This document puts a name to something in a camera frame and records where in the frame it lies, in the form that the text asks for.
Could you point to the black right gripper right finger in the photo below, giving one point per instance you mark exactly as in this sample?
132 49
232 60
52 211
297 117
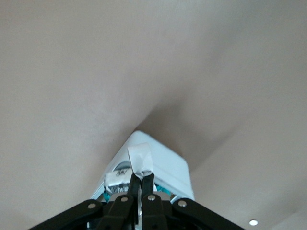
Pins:
156 213

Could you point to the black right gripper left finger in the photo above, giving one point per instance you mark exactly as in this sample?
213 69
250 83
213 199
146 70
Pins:
117 213

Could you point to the grey storage box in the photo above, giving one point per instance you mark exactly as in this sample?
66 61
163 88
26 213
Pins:
168 165

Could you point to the black and white small device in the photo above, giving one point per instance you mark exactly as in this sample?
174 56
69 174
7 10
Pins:
117 179

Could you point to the white round dot sticker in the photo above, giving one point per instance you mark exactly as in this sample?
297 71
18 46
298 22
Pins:
253 222

